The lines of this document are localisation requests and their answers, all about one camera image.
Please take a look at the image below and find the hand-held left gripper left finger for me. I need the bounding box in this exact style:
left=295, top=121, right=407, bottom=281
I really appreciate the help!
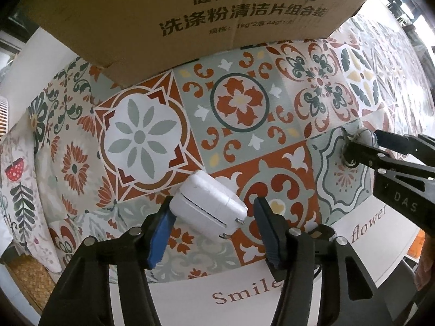
left=37, top=195, right=176, bottom=326

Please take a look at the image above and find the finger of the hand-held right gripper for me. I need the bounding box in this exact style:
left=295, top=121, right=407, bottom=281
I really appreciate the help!
left=341, top=140, right=435, bottom=236
left=375, top=129, right=435, bottom=159

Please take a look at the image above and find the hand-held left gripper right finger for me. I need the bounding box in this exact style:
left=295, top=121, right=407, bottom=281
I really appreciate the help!
left=253, top=197, right=391, bottom=326

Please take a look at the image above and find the small clear round object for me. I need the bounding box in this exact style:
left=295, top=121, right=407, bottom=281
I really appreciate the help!
left=339, top=126, right=378, bottom=169

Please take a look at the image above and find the white power adapter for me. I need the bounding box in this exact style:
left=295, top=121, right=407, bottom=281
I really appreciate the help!
left=169, top=170, right=249, bottom=240

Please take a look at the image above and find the brown cardboard box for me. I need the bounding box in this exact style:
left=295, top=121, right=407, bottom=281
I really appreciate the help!
left=25, top=0, right=389, bottom=89

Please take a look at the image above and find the patterned tile-print table runner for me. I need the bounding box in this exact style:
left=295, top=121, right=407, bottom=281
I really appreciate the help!
left=27, top=12, right=435, bottom=283

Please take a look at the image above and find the leaf-print tissue cover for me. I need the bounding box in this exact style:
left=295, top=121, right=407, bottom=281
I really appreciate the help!
left=0, top=121, right=64, bottom=274

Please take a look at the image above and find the white fruit basket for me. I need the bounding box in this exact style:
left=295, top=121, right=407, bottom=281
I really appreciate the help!
left=0, top=97, right=9, bottom=137

